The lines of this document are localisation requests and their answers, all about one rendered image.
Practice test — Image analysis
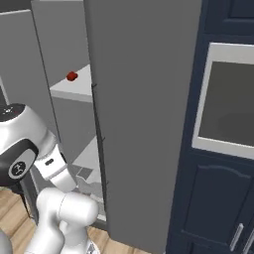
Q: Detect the white framed oven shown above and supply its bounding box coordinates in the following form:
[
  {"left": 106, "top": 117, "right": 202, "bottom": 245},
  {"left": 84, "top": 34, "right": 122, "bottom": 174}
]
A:
[{"left": 190, "top": 42, "right": 254, "bottom": 161}]

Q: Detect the silver cupboard handle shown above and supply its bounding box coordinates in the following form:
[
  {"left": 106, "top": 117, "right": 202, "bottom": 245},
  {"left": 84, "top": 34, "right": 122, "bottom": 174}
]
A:
[
  {"left": 242, "top": 227, "right": 254, "bottom": 254},
  {"left": 229, "top": 222, "right": 245, "bottom": 253}
]

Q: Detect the grey fridge freezer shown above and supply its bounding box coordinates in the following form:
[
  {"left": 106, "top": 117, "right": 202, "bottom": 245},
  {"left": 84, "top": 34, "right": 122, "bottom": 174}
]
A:
[{"left": 31, "top": 0, "right": 203, "bottom": 254}]

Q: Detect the dark blue cupboard door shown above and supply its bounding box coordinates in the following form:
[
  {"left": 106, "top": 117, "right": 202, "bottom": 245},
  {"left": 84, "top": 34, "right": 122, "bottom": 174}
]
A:
[{"left": 179, "top": 158, "right": 254, "bottom": 254}]

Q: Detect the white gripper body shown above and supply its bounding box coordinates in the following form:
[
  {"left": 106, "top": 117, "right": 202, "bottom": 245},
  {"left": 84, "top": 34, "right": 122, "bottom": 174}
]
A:
[{"left": 49, "top": 168, "right": 79, "bottom": 193}]

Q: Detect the red bell pepper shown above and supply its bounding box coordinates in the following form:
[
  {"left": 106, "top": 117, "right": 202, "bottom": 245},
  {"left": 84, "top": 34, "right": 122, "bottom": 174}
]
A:
[{"left": 65, "top": 70, "right": 79, "bottom": 82}]

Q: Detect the white freezer shelf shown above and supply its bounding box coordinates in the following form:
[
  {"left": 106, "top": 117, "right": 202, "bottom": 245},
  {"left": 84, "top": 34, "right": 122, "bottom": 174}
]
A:
[{"left": 49, "top": 63, "right": 94, "bottom": 104}]

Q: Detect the dark blue cupboard unit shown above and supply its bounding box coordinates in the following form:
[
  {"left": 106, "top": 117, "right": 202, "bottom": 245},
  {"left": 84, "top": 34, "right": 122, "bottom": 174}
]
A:
[{"left": 165, "top": 0, "right": 254, "bottom": 254}]

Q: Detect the grey freezer door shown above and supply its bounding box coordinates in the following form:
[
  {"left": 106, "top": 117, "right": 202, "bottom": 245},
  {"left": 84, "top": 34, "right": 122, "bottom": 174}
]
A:
[{"left": 0, "top": 9, "right": 62, "bottom": 220}]

